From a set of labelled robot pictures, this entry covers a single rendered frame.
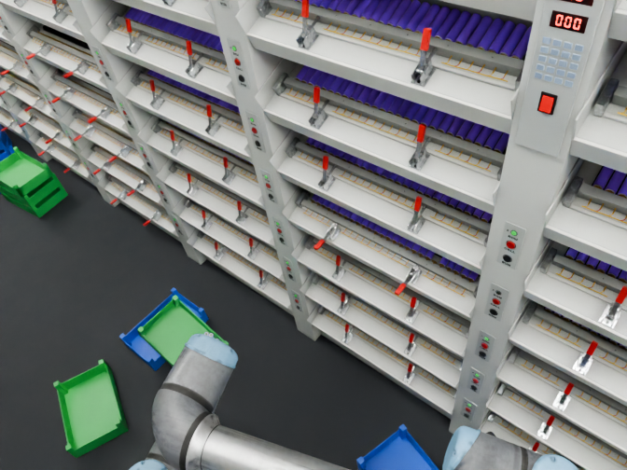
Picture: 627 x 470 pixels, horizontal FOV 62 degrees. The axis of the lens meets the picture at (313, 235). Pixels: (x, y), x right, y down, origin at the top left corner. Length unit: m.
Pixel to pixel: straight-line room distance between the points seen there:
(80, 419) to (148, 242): 0.89
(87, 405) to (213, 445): 1.32
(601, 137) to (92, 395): 1.99
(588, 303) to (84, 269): 2.23
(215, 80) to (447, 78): 0.69
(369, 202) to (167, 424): 0.67
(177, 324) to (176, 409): 1.19
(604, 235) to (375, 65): 0.50
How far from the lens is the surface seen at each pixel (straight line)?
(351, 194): 1.31
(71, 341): 2.52
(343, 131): 1.19
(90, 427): 2.27
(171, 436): 1.06
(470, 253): 1.20
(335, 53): 1.08
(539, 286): 1.17
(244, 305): 2.30
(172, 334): 2.23
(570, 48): 0.81
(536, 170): 0.94
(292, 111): 1.27
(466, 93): 0.95
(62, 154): 3.26
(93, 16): 1.82
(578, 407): 1.50
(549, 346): 1.33
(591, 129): 0.90
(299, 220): 1.55
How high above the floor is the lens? 1.85
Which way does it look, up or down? 48 degrees down
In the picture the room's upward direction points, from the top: 10 degrees counter-clockwise
